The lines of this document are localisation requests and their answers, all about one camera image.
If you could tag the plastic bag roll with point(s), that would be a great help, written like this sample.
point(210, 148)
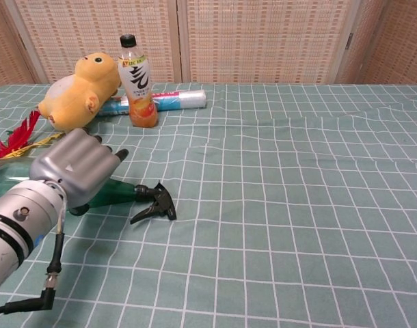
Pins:
point(184, 99)

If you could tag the colourful feather shuttlecock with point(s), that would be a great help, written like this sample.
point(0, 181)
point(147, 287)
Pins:
point(20, 136)

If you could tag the yellow plush toy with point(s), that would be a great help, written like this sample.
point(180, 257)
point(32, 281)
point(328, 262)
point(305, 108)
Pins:
point(78, 92)

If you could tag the green spray bottle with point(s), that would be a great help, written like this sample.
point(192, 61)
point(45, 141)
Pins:
point(121, 193)

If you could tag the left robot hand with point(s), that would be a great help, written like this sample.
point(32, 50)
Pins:
point(78, 164)

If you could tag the bamboo folding screen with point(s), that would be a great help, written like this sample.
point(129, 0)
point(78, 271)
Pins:
point(263, 41)

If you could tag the green checked tablecloth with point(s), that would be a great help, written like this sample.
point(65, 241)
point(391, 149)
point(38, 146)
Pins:
point(280, 205)

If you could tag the orange drink bottle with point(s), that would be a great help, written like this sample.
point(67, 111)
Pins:
point(140, 89)

